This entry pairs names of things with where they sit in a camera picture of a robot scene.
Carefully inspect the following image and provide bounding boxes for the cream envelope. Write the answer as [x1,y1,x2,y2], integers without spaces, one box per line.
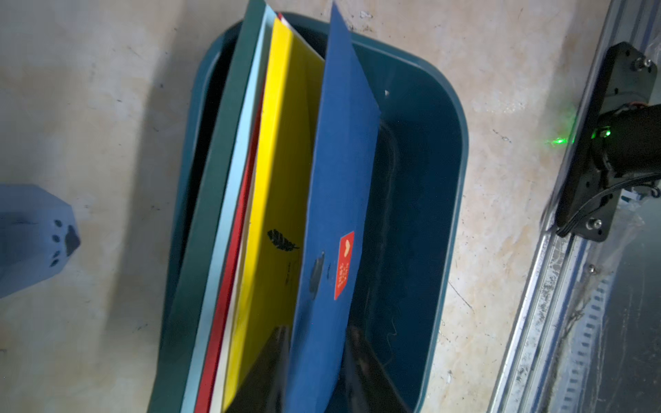
[210,258,245,412]

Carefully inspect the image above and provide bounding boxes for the navy blue envelope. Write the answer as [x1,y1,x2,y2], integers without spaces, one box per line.
[283,6,380,412]

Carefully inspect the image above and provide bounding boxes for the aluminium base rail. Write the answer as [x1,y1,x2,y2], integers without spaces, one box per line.
[489,1,660,412]

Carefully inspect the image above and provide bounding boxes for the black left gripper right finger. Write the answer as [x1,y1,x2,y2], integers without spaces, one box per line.
[343,326,408,412]

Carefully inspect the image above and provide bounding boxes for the yellow envelope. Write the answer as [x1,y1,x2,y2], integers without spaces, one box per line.
[217,17,325,412]

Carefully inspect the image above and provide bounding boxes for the light blue envelope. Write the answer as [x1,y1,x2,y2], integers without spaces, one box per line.
[178,4,278,413]

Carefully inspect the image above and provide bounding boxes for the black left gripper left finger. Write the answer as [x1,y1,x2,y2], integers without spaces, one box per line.
[227,326,290,413]

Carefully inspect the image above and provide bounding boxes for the dark teal storage box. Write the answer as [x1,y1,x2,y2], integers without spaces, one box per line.
[148,25,468,412]

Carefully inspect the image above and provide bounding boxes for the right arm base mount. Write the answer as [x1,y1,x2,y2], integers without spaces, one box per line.
[555,42,660,242]

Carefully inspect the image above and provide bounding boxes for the dark green envelope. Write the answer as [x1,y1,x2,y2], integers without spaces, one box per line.
[146,0,268,413]

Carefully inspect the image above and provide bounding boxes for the red envelope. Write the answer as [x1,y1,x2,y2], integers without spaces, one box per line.
[180,6,277,412]

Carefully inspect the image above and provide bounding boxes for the blue cat desk lamp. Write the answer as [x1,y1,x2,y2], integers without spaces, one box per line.
[1,184,81,298]

